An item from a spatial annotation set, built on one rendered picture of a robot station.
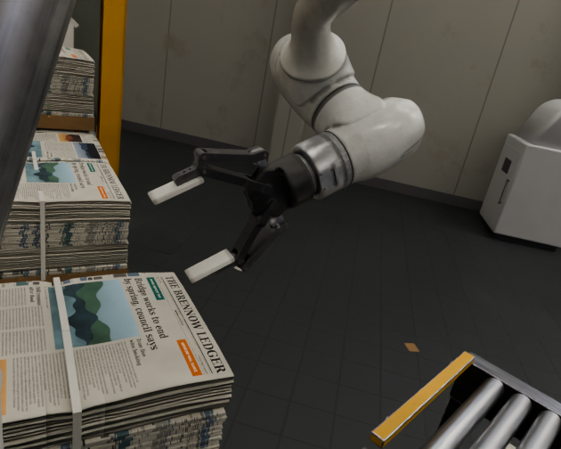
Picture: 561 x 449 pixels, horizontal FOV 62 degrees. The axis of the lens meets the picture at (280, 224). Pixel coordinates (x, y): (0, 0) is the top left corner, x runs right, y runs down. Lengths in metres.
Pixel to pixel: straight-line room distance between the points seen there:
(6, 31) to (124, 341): 0.47
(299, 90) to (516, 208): 4.30
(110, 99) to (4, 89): 1.93
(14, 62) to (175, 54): 5.67
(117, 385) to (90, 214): 0.59
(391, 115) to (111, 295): 0.50
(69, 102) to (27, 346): 1.10
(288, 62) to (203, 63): 5.09
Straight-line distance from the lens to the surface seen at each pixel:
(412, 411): 1.06
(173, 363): 0.64
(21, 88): 0.30
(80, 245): 1.17
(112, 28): 2.19
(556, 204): 5.06
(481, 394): 1.23
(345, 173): 0.69
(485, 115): 5.62
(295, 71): 0.75
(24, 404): 0.61
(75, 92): 1.66
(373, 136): 0.70
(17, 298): 0.78
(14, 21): 0.30
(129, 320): 0.72
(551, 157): 4.91
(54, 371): 0.65
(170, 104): 6.03
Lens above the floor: 1.47
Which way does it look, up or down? 22 degrees down
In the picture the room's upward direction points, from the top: 11 degrees clockwise
